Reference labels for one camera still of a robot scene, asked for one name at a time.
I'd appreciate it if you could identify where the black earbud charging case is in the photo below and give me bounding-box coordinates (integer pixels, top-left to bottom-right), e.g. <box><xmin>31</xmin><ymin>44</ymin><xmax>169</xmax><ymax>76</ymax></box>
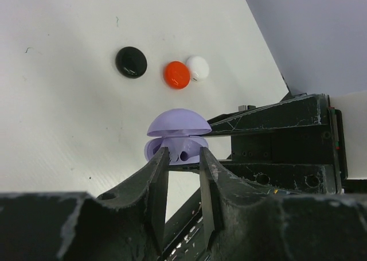
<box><xmin>115</xmin><ymin>46</ymin><xmax>147</xmax><ymax>79</ymax></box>

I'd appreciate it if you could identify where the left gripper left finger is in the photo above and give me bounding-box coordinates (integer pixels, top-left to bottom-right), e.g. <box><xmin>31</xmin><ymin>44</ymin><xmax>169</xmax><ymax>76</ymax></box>
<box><xmin>1</xmin><ymin>147</ymin><xmax>169</xmax><ymax>260</ymax></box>

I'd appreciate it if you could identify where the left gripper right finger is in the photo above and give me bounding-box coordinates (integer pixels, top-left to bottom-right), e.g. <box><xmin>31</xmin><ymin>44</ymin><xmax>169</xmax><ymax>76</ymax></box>
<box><xmin>200</xmin><ymin>147</ymin><xmax>366</xmax><ymax>260</ymax></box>

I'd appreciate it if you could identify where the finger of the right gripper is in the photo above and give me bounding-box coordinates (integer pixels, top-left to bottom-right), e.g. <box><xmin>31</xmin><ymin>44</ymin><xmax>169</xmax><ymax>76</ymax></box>
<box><xmin>204</xmin><ymin>94</ymin><xmax>329</xmax><ymax>137</ymax></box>
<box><xmin>168</xmin><ymin>162</ymin><xmax>338</xmax><ymax>194</ymax></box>

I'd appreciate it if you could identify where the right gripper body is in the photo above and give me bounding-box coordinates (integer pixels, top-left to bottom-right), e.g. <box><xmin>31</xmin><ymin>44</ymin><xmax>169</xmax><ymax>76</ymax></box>
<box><xmin>231</xmin><ymin>98</ymin><xmax>346</xmax><ymax>194</ymax></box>

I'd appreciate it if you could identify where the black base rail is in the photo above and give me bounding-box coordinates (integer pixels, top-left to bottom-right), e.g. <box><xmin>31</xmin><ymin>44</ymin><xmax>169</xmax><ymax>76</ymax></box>
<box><xmin>158</xmin><ymin>189</ymin><xmax>210</xmax><ymax>260</ymax></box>

